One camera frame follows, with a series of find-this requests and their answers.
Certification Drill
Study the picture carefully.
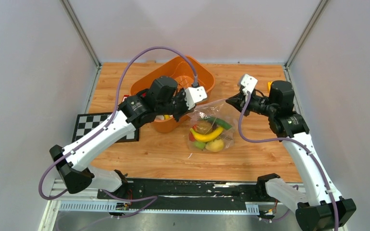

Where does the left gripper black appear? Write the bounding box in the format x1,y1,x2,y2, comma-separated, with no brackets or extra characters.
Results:
157,87,197,122

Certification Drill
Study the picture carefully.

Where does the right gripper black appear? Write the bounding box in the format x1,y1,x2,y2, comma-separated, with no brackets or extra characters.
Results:
226,89,277,117

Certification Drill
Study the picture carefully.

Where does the green cucumber toy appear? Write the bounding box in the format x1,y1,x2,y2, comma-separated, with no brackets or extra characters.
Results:
204,116,233,130

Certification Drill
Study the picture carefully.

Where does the orange plastic basket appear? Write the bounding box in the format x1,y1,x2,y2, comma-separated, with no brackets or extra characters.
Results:
129,56,215,133

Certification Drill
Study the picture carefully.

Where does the clear zip top bag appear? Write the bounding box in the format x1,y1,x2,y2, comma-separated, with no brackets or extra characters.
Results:
187,99,238,153

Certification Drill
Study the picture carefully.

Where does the yellow banana toy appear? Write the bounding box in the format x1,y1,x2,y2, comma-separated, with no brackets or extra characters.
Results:
190,126,224,142

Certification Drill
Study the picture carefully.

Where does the yellow pear toy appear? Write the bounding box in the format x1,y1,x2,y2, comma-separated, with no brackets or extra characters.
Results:
205,138,225,152

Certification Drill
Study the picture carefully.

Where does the red orange peach toy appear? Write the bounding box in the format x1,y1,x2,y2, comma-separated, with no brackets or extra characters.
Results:
188,132,196,142

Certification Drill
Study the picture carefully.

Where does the green apple toy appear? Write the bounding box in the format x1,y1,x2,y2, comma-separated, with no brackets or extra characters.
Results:
193,141,206,150

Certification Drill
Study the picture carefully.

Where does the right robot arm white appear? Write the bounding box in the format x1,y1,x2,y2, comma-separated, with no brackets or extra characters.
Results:
227,75,357,231

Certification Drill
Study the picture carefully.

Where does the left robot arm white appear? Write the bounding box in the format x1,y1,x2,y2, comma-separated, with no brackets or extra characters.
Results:
49,76,207,199

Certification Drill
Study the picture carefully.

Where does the white garlic toy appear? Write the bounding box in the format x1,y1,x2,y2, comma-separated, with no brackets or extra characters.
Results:
155,115,165,121

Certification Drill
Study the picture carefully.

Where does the red white block toy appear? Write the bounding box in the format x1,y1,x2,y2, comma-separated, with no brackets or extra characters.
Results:
121,95,129,102

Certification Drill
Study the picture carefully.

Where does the checkerboard calibration board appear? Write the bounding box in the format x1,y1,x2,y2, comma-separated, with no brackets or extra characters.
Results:
71,112,140,143

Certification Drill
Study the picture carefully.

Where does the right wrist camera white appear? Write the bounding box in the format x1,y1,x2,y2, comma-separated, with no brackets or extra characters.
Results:
238,74,258,95

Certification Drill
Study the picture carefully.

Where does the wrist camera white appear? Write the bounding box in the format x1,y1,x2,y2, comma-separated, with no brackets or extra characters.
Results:
185,86,208,110
238,74,258,95

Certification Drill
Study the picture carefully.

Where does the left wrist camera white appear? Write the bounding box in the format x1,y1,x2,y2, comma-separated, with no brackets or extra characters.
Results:
185,86,208,110

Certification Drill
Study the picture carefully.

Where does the yellow triangle bracket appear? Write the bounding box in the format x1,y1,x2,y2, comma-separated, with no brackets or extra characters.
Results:
267,81,273,92

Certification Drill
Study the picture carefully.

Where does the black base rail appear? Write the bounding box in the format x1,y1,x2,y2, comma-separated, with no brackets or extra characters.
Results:
113,178,275,211

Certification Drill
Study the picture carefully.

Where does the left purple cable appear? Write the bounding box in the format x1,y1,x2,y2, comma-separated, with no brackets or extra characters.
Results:
38,46,199,219

